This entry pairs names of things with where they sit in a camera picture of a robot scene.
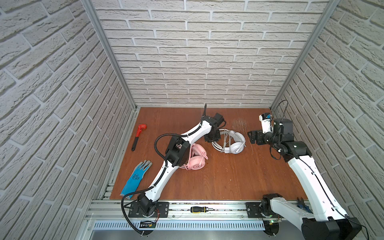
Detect white headphones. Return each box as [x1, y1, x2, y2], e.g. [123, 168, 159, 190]
[212, 129, 246, 154]

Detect pink headphones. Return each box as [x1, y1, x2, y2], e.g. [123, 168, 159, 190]
[181, 144, 208, 170]

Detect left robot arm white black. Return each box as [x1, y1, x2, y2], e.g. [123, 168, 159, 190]
[138, 113, 225, 216]

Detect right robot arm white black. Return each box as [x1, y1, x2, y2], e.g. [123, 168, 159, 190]
[248, 113, 363, 240]

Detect red pipe wrench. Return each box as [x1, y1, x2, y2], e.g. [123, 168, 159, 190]
[131, 124, 147, 152]

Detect black yellow screwdriver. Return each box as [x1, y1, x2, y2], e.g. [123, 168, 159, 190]
[190, 206, 214, 213]

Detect blue grey work glove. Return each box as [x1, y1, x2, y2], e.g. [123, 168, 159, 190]
[120, 160, 153, 197]

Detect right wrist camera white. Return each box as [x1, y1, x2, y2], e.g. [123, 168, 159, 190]
[259, 113, 273, 134]

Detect black corrugated cable conduit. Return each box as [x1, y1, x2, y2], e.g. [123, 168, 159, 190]
[120, 103, 208, 236]

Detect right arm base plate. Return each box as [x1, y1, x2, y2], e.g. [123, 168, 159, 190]
[245, 202, 282, 219]

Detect blue handled pliers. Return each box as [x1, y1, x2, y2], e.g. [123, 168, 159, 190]
[297, 198, 312, 213]

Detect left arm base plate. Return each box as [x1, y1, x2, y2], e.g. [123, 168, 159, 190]
[128, 202, 170, 218]

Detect aluminium front rail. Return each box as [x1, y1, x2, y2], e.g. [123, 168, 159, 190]
[85, 200, 285, 221]

